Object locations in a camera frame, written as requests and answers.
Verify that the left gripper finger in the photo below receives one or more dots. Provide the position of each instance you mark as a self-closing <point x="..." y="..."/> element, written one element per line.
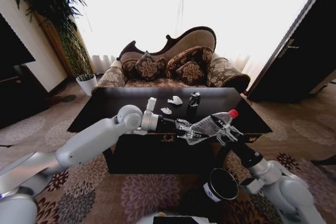
<point x="187" y="125"/>
<point x="189" y="137"/>

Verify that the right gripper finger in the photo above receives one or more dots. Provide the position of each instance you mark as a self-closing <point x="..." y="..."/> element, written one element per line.
<point x="235" y="132"/>
<point x="222" y="135"/>

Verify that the clear red-capped plastic bottle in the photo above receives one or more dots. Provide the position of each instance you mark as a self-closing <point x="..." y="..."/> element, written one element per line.
<point x="207" y="127"/>

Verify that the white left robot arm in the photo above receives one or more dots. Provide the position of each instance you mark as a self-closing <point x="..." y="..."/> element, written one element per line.
<point x="86" y="142"/>

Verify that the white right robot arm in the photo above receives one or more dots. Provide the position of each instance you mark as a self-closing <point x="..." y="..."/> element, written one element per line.
<point x="283" y="190"/>

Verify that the black round trash bin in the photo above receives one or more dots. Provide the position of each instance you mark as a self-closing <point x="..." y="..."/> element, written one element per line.
<point x="223" y="186"/>

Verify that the small crumpled white paper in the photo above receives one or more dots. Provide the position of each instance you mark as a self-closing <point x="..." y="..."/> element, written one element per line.
<point x="166" y="110"/>

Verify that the large crumpled white paper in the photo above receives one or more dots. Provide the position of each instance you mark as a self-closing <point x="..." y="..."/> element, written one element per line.
<point x="175" y="100"/>

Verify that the crushed black drink can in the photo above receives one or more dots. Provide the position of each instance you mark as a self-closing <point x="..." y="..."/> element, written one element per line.
<point x="194" y="99"/>

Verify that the dark wooden coffee table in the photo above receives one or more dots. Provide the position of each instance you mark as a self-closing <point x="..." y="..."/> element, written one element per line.
<point x="126" y="103"/>

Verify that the small brown floral cushion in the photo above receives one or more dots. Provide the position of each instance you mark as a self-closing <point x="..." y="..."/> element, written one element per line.
<point x="191" y="73"/>

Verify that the square brown floral cushion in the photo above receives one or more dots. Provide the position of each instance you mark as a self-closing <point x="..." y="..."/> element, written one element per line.
<point x="149" y="67"/>

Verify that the large brown fringed cushion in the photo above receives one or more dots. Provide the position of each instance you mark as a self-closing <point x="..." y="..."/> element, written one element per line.
<point x="183" y="56"/>

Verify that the brown floral carved sofa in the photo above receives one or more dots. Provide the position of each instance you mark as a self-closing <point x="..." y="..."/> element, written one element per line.
<point x="189" y="40"/>

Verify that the white plant pot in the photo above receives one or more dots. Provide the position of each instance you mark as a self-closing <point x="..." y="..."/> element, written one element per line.
<point x="87" y="85"/>

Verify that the dark wooden door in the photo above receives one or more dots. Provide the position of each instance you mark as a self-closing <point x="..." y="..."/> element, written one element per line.
<point x="302" y="56"/>

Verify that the white sheer curtain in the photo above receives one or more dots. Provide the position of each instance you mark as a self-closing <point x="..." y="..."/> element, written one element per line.
<point x="157" y="3"/>

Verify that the dark television cabinet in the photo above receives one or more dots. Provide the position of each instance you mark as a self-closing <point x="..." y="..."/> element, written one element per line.
<point x="18" y="95"/>

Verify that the black television screen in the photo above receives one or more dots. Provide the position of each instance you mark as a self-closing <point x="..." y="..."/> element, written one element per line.
<point x="10" y="43"/>

